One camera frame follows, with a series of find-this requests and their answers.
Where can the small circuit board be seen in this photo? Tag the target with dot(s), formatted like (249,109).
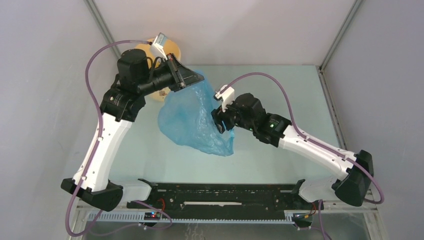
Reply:
(149,216)
(301,217)

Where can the aluminium frame rail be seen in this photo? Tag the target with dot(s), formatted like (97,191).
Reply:
(328,207)

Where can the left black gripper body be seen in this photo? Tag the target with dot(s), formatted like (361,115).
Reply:
(160,77)

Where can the right small circuit board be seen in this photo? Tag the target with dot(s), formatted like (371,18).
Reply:
(301,217)

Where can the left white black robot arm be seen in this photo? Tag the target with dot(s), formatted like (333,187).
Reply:
(117,112)

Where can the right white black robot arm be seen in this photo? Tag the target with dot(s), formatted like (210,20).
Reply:
(352,171)

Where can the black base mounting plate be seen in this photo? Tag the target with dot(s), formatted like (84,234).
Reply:
(227,201)

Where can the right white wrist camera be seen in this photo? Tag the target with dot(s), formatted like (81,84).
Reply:
(226,94)

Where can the blue plastic trash bag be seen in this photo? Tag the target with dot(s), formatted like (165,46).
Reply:
(186,119)

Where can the yellow capybara trash bin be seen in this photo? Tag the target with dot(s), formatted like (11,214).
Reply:
(169,47)

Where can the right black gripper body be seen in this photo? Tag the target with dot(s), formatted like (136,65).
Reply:
(232,116)

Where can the left small circuit board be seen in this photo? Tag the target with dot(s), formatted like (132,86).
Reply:
(149,216)

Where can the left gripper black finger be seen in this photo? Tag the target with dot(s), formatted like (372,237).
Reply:
(181,73)
(179,86)

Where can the white toothed cable duct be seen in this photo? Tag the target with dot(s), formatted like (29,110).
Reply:
(138,217)

